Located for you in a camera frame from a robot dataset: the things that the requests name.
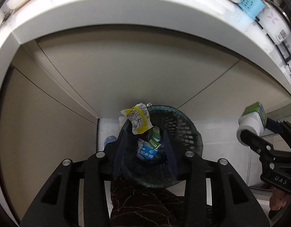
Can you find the yellow snack wrapper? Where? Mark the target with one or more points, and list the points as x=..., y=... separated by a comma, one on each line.
x=138, y=120

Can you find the person's right hand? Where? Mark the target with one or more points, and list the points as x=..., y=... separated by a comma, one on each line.
x=277, y=201

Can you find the blue slipper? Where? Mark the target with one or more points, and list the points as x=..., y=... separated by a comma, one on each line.
x=110, y=140

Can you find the blue white milk carton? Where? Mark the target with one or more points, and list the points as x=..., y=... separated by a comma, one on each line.
x=146, y=152

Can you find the blue plastic basket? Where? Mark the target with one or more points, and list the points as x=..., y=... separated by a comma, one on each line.
x=250, y=3

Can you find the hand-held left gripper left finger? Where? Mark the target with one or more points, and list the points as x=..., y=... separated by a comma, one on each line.
x=118, y=156

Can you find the white floor rag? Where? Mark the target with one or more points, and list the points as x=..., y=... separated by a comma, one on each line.
x=121, y=120

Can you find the white bottle with green label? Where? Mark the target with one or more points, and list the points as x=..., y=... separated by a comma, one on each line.
x=250, y=123

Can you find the white rice cooker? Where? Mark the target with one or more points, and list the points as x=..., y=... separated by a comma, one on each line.
x=274, y=20

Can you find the black mesh wastebasket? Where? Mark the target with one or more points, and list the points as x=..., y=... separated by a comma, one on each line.
x=183, y=132

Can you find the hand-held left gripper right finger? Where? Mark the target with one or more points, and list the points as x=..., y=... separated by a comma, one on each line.
x=171, y=158

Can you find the person's brown patterned trousers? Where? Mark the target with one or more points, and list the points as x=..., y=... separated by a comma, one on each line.
x=140, y=205

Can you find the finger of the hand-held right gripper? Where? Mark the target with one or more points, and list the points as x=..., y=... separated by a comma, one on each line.
x=254, y=144
x=273, y=125

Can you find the green small carton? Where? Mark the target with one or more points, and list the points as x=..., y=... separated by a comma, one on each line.
x=155, y=133

